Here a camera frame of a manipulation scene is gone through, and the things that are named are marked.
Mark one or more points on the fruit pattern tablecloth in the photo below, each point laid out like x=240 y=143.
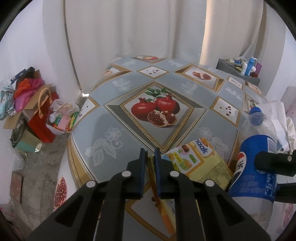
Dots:
x=147 y=102

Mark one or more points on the cardboard box with clothes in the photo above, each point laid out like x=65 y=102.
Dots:
x=23 y=95

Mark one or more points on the dark grey side cabinet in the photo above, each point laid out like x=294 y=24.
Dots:
x=224 y=66

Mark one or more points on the brown brick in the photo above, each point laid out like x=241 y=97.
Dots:
x=16 y=187

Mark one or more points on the yellow snack wrapper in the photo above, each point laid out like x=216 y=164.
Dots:
x=198 y=160

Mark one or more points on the teal gold gift bag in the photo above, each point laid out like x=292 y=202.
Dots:
x=23 y=139

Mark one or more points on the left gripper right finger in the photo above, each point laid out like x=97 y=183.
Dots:
x=203 y=211

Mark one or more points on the red paper gift bag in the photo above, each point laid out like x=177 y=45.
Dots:
x=37 y=123

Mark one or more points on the blue white lotion bottle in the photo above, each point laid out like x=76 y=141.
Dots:
x=250 y=66

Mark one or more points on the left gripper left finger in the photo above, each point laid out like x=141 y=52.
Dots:
x=96 y=210

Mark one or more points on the white curtain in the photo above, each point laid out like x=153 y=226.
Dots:
x=84 y=36

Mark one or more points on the Pepsi plastic bottle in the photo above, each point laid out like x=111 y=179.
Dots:
x=252 y=189

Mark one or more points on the white tissue paper pile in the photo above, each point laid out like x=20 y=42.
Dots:
x=284 y=125

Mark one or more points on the white bag with bottles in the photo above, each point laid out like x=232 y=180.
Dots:
x=62 y=117

